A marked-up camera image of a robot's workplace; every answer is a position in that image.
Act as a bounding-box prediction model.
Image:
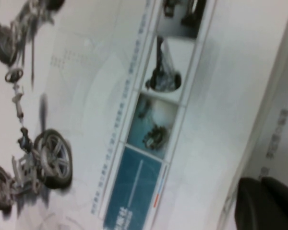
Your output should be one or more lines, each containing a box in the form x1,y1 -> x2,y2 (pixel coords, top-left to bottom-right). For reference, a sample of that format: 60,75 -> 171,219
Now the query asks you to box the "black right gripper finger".
235,176 -> 288,230

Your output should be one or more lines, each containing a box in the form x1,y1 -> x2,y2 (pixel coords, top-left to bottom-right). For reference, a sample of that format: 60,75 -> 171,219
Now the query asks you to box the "white car suspension book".
0,0 -> 288,230

